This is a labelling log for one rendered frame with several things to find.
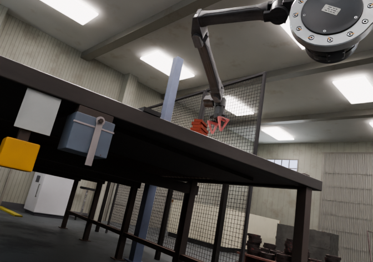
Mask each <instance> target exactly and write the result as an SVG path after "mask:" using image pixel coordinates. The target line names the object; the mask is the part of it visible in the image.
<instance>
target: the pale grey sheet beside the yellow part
mask: <svg viewBox="0 0 373 262"><path fill-rule="evenodd" d="M60 103H61V99H59V98H56V97H53V96H51V95H47V94H45V93H42V92H39V91H37V90H34V89H30V88H27V90H26V93H25V96H24V98H23V102H22V104H21V107H20V109H19V112H18V115H17V118H16V121H15V123H14V126H15V127H19V128H22V129H26V130H30V131H33V132H36V133H40V134H44V135H47V136H50V134H51V131H52V128H53V124H54V121H55V119H56V116H57V112H58V109H59V106H60Z"/></svg>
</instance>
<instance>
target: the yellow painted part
mask: <svg viewBox="0 0 373 262"><path fill-rule="evenodd" d="M31 132H32V131H30V130H26V129H22V128H19V131H18V134H17V137H16V138H11V137H5V138H4V139H3V140H2V142H1V146H0V167H5V168H9V169H15V170H20V171H23V172H32V170H33V167H34V164H35V161H36V158H37V155H38V152H39V149H40V145H39V144H34V143H30V142H28V140H29V137H30V135H31Z"/></svg>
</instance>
